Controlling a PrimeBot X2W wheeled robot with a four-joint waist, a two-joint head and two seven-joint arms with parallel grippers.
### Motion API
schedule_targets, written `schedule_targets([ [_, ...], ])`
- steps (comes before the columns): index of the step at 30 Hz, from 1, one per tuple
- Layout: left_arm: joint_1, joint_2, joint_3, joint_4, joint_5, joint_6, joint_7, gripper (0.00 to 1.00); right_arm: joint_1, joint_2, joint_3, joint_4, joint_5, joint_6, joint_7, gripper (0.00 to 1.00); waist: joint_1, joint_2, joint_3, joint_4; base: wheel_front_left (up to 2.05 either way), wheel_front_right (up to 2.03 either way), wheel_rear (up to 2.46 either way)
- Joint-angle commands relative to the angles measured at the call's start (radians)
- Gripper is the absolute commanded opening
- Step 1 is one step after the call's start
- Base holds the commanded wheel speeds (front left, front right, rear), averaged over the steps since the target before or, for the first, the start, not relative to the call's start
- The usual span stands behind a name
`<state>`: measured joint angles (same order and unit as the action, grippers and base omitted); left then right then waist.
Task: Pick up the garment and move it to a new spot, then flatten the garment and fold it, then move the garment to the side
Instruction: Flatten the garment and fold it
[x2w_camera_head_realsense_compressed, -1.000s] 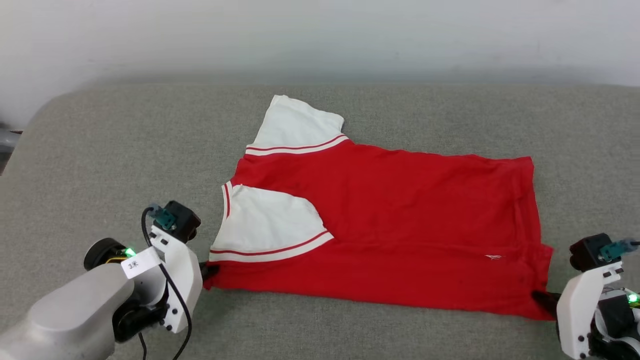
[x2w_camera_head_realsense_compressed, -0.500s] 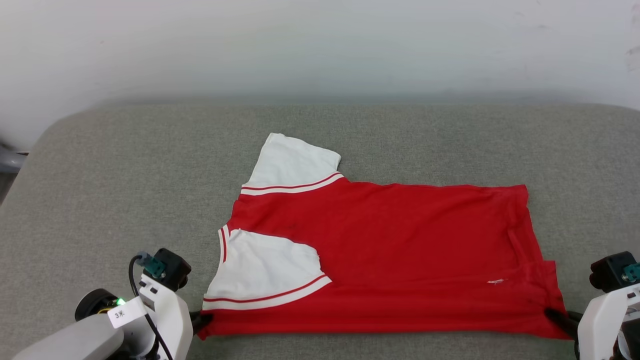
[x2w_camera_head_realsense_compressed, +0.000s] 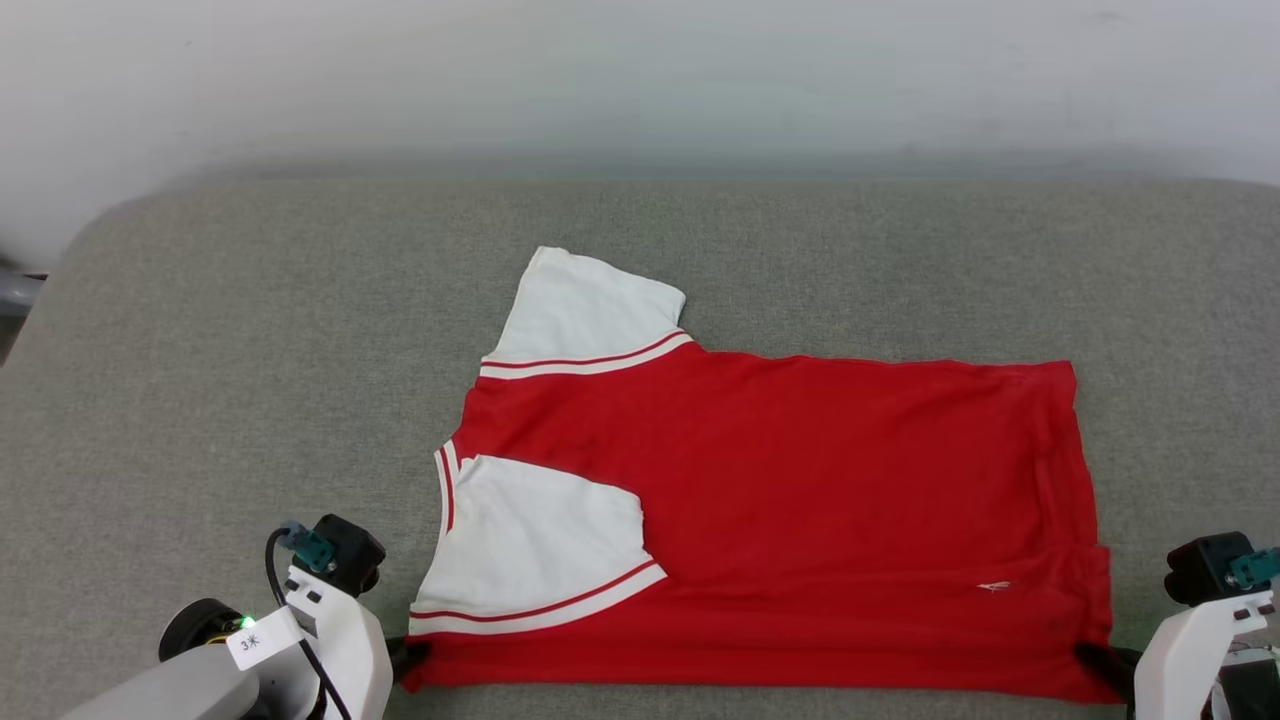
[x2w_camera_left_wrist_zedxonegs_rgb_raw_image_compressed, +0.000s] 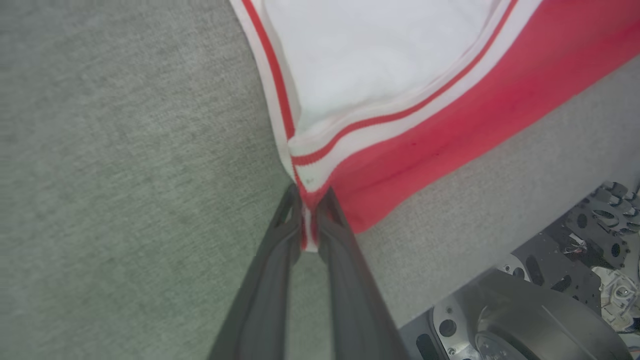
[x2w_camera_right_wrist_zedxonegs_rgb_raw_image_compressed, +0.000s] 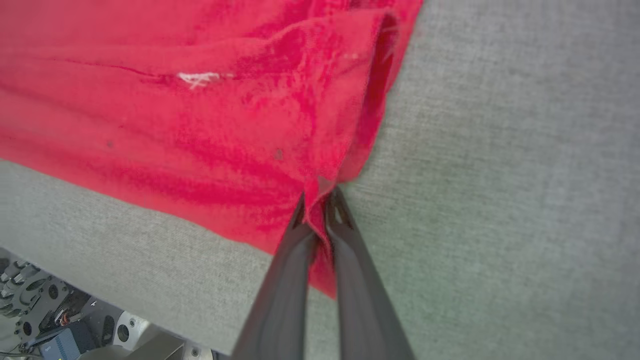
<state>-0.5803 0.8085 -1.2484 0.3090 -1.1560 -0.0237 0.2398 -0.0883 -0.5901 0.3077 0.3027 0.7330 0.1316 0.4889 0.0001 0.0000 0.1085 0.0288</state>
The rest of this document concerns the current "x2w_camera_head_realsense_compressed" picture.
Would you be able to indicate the teal right camera connector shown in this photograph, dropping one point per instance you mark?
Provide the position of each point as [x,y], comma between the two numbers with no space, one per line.
[1255,568]

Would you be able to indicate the teal camera connector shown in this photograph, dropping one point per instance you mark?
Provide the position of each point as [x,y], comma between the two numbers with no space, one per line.
[312,548]
[1255,568]

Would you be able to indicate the teal left camera connector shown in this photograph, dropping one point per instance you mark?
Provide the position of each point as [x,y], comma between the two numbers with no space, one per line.
[312,548]

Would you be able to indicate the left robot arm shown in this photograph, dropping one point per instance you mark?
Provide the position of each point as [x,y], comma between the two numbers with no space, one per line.
[170,695]

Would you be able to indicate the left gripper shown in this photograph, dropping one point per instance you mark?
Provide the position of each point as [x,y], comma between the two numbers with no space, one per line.
[195,628]

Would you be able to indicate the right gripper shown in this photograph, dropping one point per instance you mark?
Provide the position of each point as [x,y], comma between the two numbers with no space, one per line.
[1250,690]

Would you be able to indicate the red and white basketball jersey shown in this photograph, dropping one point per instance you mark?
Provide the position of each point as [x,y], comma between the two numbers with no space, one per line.
[780,500]

